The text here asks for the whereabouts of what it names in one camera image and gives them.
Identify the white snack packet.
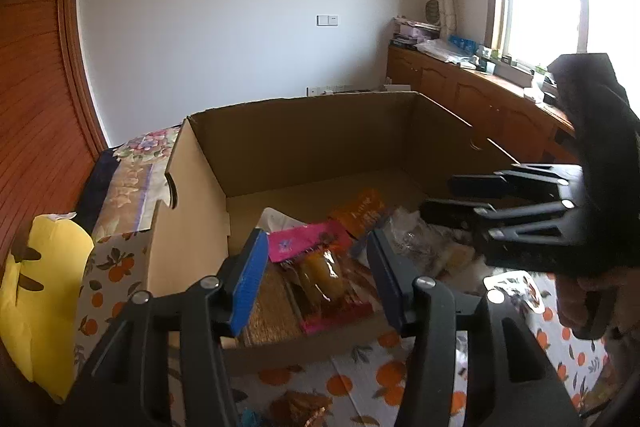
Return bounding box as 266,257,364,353
255,207,306,234

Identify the wooden slatted wardrobe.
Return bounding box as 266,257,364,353
0,0,108,258

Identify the pink packet with yellow snack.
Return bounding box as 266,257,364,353
267,221,373,335

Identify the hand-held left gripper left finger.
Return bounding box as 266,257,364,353
67,228,271,427

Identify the stack of small boxes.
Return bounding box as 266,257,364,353
391,18,441,48

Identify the tissue box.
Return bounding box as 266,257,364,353
522,72,551,102

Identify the orange brown snack packet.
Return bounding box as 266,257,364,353
282,389,333,427

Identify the person's right hand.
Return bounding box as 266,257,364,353
556,274,608,333

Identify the orange print tablecloth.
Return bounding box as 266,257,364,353
75,232,621,427

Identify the brown cardboard box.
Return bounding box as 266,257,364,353
145,91,531,375

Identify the yellow plush toy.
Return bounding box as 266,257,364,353
0,213,96,404

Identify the clear bag of snacks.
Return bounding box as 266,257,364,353
385,207,476,278

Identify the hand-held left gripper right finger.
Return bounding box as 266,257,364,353
366,228,583,427

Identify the folded floral blanket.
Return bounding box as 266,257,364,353
80,127,182,240

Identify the wooden counter cabinet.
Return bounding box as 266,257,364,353
386,44,576,162

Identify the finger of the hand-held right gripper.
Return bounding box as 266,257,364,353
447,163,585,202
419,198,583,258

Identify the clear plastic bag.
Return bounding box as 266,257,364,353
415,38,476,65

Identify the brown woven snack packet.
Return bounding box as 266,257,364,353
240,264,306,348

